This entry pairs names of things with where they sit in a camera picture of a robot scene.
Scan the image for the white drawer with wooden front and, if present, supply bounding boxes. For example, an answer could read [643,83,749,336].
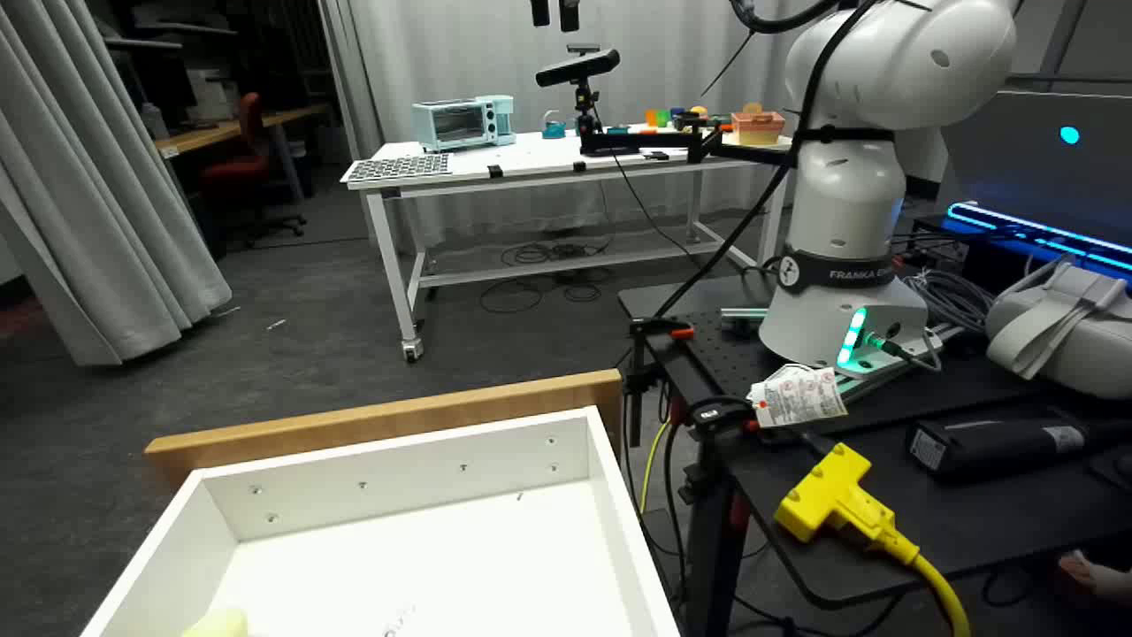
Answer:
[83,369,682,637]

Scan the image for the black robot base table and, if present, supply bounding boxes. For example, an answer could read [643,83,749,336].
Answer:
[616,272,1132,637]

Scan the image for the black clamp with orange tips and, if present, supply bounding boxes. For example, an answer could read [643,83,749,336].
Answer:
[628,311,700,396]

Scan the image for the teal toy oven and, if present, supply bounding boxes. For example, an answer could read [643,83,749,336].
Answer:
[410,93,520,157]

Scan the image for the white keyboard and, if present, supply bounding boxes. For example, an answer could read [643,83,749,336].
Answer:
[340,152,457,196]

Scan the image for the small coloured toy blocks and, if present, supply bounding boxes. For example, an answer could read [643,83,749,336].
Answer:
[641,102,715,133]

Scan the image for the crumpled white red packet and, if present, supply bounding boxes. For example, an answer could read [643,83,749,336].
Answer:
[746,362,853,433]

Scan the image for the orange toy basket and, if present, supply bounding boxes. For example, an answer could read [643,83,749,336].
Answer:
[729,98,789,149]

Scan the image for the red office chair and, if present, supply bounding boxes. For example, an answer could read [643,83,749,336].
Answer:
[196,93,309,240]

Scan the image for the wooden desk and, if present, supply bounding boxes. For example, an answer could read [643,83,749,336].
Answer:
[152,98,338,162]

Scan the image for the black power brick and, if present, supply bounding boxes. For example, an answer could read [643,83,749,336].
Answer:
[907,405,1097,484]

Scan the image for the dark computer with blue lights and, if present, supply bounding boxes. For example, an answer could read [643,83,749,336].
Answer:
[937,80,1132,287]

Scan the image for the grey curtain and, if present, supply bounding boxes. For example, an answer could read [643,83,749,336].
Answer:
[0,0,239,372]

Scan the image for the white grey VR headset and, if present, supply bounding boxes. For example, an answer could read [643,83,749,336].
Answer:
[985,258,1132,405]

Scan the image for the pinkish rounded object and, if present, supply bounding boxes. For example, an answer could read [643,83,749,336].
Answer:
[1050,550,1132,608]

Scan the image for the white metal frame table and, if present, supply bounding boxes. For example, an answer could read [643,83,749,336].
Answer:
[340,123,794,365]

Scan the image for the thin yellow cable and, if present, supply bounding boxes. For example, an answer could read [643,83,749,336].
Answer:
[632,417,675,517]

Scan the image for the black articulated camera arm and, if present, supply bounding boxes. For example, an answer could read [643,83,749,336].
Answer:
[573,83,729,162]

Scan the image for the black stereo camera on clamp arm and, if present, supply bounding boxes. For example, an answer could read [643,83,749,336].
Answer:
[533,45,622,93]

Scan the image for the yellow power plug with cord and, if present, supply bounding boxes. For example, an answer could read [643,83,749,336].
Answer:
[770,438,973,637]

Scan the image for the bundle of grey cables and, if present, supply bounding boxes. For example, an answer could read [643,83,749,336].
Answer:
[904,266,1009,343]

